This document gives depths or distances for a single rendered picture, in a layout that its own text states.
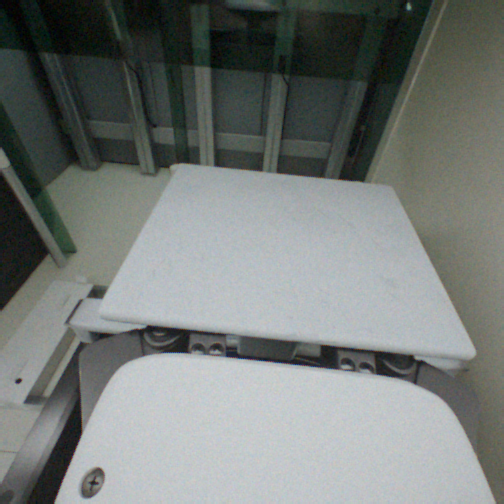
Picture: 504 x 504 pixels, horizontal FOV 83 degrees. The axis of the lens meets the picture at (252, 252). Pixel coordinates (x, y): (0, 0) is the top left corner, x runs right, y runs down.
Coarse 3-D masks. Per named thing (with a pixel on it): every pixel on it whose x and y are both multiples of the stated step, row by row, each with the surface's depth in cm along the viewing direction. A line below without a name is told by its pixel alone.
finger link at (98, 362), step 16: (112, 336) 10; (128, 336) 10; (96, 352) 10; (112, 352) 10; (128, 352) 10; (144, 352) 10; (160, 352) 10; (176, 352) 10; (80, 368) 9; (96, 368) 9; (112, 368) 9; (80, 384) 9; (96, 384) 9; (96, 400) 9
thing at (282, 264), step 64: (192, 192) 14; (256, 192) 14; (320, 192) 15; (384, 192) 15; (128, 256) 11; (192, 256) 11; (256, 256) 11; (320, 256) 11; (384, 256) 12; (128, 320) 9; (192, 320) 9; (256, 320) 9; (320, 320) 9; (384, 320) 9; (448, 320) 10; (64, 384) 16; (64, 448) 15
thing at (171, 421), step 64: (128, 384) 8; (192, 384) 8; (256, 384) 8; (320, 384) 8; (384, 384) 8; (128, 448) 6; (192, 448) 6; (256, 448) 6; (320, 448) 7; (384, 448) 7; (448, 448) 7
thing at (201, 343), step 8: (192, 336) 9; (200, 336) 9; (208, 336) 9; (216, 336) 9; (224, 336) 9; (192, 344) 9; (200, 344) 9; (208, 344) 9; (216, 344) 9; (224, 344) 9; (192, 352) 9; (200, 352) 9; (208, 352) 9; (216, 352) 9; (224, 352) 9
